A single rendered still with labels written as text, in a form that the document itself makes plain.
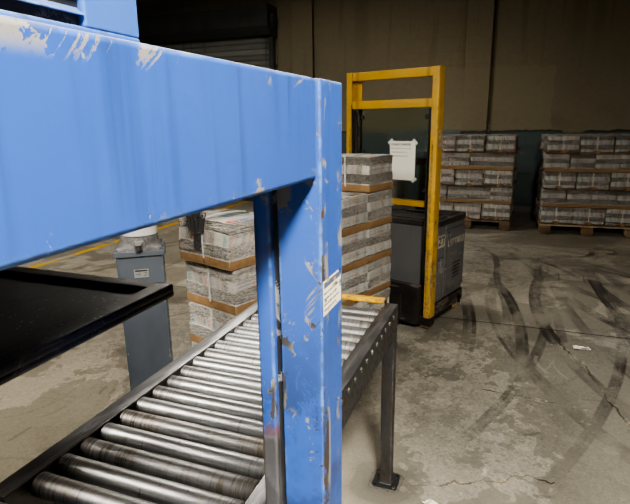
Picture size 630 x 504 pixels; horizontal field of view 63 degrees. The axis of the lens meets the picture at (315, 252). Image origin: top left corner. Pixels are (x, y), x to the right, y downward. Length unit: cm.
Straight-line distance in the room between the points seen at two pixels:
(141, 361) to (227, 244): 63
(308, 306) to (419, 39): 885
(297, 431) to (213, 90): 43
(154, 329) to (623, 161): 637
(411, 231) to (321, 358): 340
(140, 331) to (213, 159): 202
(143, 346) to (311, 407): 179
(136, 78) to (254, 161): 14
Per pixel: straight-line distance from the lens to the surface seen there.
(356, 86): 406
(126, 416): 144
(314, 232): 55
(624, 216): 769
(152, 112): 30
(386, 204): 348
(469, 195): 759
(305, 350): 60
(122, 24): 57
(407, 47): 936
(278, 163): 45
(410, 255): 401
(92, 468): 128
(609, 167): 756
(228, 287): 252
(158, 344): 237
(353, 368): 156
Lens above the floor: 151
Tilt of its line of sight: 14 degrees down
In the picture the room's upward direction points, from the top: 1 degrees counter-clockwise
